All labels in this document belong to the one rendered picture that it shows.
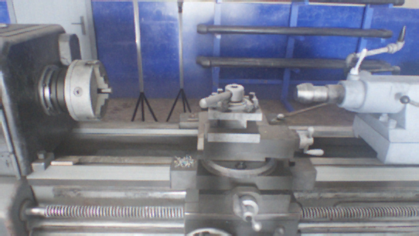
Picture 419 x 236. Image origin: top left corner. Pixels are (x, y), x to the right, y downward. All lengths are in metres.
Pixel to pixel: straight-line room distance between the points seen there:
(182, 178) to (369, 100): 0.80
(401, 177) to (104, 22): 3.87
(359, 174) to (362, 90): 0.34
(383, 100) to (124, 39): 3.58
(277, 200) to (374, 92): 0.61
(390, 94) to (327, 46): 3.24
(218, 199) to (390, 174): 0.70
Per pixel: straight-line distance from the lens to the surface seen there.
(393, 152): 1.43
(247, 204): 0.95
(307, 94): 1.28
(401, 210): 1.39
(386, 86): 1.38
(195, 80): 4.36
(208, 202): 1.01
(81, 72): 1.24
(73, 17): 4.51
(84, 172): 1.24
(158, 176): 1.17
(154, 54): 4.33
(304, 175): 1.18
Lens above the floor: 1.48
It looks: 23 degrees down
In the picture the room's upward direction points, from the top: 1 degrees clockwise
